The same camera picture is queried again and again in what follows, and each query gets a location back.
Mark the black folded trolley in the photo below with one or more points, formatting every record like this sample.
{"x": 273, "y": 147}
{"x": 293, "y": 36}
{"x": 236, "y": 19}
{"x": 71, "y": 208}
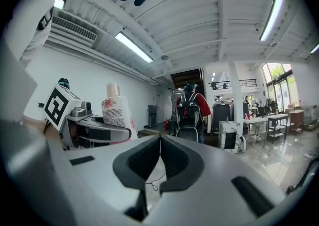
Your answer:
{"x": 152, "y": 115}

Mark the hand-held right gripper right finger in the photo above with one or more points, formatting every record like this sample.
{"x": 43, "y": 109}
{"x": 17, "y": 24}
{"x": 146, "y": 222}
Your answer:
{"x": 219, "y": 195}

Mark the black frame white table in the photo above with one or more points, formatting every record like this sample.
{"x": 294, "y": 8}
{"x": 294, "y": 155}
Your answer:
{"x": 277, "y": 120}

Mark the white marble cabinet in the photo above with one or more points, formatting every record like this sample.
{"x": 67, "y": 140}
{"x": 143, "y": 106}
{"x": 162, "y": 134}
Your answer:
{"x": 229, "y": 132}

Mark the red fire extinguisher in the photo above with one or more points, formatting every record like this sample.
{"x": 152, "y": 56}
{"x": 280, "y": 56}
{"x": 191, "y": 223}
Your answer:
{"x": 166, "y": 124}

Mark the white metal table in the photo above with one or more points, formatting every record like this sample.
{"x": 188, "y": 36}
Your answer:
{"x": 258, "y": 121}

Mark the person's white shirt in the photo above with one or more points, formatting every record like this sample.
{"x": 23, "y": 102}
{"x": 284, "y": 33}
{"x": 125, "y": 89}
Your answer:
{"x": 32, "y": 20}

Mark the white column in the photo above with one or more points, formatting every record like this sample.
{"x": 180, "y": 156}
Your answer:
{"x": 235, "y": 90}

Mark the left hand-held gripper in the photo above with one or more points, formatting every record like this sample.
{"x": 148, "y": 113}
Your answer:
{"x": 56, "y": 105}

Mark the white floral lotion bottle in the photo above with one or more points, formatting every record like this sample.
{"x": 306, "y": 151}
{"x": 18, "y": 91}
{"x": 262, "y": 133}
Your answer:
{"x": 115, "y": 110}

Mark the brown wooden vanity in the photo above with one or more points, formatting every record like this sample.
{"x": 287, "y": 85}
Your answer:
{"x": 296, "y": 120}

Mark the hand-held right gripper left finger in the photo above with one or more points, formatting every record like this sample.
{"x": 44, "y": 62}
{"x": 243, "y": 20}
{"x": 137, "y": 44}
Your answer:
{"x": 87, "y": 182}

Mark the long ceiling light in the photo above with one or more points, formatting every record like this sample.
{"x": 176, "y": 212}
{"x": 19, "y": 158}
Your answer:
{"x": 271, "y": 18}
{"x": 134, "y": 46}

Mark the black metal machine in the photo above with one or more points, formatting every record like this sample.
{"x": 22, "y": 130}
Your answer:
{"x": 221, "y": 117}

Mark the large glass window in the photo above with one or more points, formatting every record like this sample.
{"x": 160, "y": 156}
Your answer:
{"x": 281, "y": 85}

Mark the person's left forearm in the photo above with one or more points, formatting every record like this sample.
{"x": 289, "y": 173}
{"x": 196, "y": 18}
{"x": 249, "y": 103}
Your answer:
{"x": 37, "y": 130}

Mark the ceiling air vent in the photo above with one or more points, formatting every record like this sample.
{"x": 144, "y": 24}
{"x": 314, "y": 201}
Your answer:
{"x": 74, "y": 29}

